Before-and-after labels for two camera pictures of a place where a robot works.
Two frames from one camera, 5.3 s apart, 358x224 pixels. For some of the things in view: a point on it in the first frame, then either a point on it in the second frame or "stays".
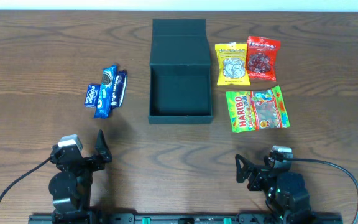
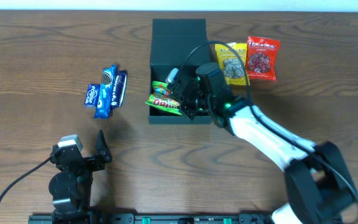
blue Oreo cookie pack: x=106 y=93 stays
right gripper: x=257 y=173 -> x=186 y=98
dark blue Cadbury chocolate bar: x=119 y=89 stays
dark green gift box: x=180 y=73 stays
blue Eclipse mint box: x=92 y=96 stays
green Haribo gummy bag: x=260 y=109 -> x=161 y=97
